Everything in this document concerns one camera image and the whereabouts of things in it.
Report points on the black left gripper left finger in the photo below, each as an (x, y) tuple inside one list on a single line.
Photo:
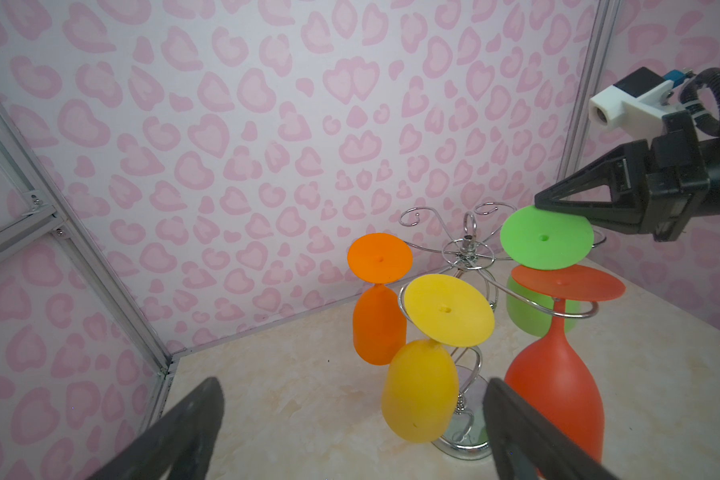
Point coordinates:
[(179, 445)]

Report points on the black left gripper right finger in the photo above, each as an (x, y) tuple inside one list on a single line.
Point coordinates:
[(525, 445)]

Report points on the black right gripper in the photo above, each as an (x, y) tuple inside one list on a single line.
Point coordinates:
[(615, 192)]

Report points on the red plastic wine glass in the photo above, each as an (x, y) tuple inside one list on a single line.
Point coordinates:
[(548, 374)]

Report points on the green plastic wine glass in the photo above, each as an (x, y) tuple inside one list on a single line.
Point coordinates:
[(546, 241)]

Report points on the yellow plastic wine glass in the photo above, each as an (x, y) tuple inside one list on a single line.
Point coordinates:
[(422, 384)]

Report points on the orange plastic wine glass left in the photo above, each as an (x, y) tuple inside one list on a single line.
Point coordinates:
[(379, 327)]

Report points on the chrome wire wine glass rack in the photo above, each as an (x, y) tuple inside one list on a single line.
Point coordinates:
[(470, 258)]

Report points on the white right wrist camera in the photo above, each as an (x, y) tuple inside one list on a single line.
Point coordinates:
[(637, 103)]

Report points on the aluminium corner frame post right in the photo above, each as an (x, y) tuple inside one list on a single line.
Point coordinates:
[(604, 24)]

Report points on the aluminium corner frame post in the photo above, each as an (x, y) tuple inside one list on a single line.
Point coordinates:
[(604, 24), (20, 164)]

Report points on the aluminium diagonal frame bar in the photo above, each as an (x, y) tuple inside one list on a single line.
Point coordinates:
[(24, 231)]

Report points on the aluminium corner frame post left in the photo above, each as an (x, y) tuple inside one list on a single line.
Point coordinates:
[(20, 164)]

